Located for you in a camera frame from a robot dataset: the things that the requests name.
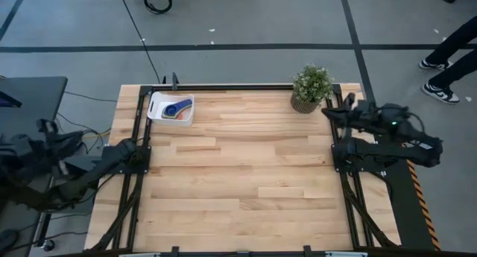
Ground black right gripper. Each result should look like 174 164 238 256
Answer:
322 92 388 134

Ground white plastic basket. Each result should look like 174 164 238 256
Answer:
147 91 195 127

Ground dark blue measuring cup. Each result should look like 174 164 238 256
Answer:
162 99 194 119

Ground potted green plant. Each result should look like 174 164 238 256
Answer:
290 63 335 115

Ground black desk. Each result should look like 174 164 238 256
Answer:
0 76 69 180

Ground grey desk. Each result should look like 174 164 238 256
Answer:
0 174 53 257

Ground black and white sneaker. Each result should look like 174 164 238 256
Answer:
417 58 454 72
421 81 461 105

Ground black hazard-striped side panel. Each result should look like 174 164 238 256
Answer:
372 116 442 250

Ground person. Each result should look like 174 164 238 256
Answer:
424 14 477 90

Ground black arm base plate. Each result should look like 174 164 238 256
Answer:
330 143 388 173
97 144 152 175

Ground yellow cable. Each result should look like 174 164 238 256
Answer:
82 127 113 139

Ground thin black cable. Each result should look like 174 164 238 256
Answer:
63 90 119 103

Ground black aluminium table frame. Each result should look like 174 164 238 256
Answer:
89 83 402 257

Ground long black floor cable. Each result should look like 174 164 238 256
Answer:
118 0 162 85

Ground coiled black cable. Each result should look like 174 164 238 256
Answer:
143 0 174 15

